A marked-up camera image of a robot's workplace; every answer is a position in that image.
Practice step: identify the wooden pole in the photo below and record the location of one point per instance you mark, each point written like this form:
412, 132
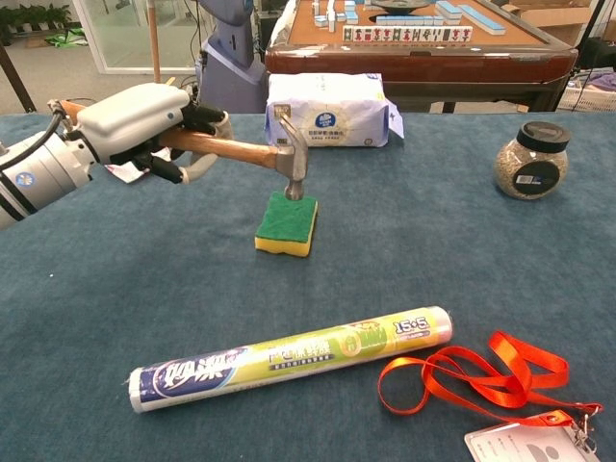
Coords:
154, 43

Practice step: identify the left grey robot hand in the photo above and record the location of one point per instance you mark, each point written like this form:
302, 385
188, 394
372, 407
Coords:
130, 115

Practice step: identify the white ID badge card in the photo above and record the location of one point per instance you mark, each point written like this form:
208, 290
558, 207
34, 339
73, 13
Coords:
520, 445

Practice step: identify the blue carpet table mat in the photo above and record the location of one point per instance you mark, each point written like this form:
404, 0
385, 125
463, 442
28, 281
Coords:
385, 279

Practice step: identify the white tissue pack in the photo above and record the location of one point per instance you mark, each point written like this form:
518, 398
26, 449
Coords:
337, 106

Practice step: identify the cling film roll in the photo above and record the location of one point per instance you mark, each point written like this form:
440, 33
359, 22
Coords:
289, 358

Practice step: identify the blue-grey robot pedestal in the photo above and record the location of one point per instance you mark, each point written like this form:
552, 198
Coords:
231, 62

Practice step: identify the cardboard box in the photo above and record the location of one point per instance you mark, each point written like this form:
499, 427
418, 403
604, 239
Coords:
553, 12

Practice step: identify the crumpled white plastic packet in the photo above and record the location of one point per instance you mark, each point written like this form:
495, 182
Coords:
126, 172

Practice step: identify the green yellow sponge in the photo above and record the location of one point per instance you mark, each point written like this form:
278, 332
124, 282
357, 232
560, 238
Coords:
286, 221

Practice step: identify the white plastic basket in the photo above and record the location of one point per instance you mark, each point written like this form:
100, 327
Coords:
589, 96

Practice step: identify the face-up mahjong tile row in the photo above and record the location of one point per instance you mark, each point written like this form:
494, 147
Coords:
406, 34

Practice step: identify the glass jar black lid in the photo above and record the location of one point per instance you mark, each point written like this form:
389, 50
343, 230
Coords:
531, 163

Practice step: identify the brown mahjong table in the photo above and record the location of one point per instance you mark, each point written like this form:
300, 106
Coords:
433, 62

